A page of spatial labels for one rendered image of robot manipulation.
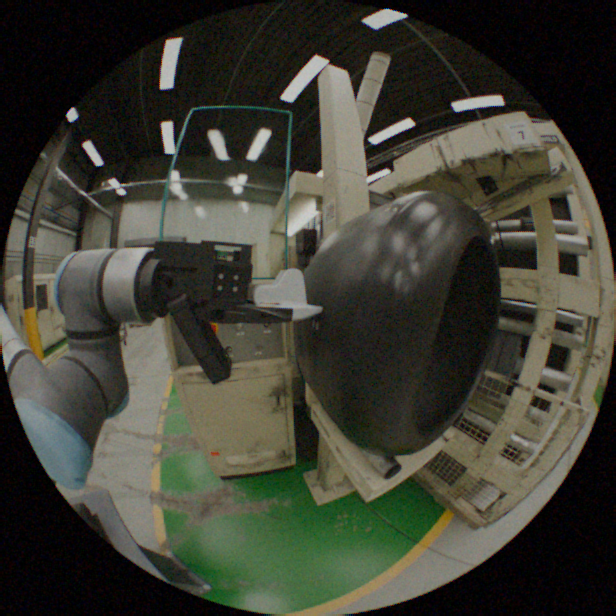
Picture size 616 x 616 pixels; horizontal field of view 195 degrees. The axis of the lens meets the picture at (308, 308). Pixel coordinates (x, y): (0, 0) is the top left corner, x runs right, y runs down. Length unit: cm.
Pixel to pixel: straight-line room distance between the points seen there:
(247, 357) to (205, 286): 69
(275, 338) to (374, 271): 69
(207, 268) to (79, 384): 18
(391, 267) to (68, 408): 32
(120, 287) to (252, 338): 67
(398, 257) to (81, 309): 36
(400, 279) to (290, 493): 135
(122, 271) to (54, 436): 16
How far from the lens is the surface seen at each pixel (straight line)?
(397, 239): 21
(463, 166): 69
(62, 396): 21
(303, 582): 128
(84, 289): 26
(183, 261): 21
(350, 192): 66
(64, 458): 19
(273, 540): 130
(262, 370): 83
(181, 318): 21
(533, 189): 75
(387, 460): 44
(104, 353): 28
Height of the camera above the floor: 127
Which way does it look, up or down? 9 degrees down
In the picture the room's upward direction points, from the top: straight up
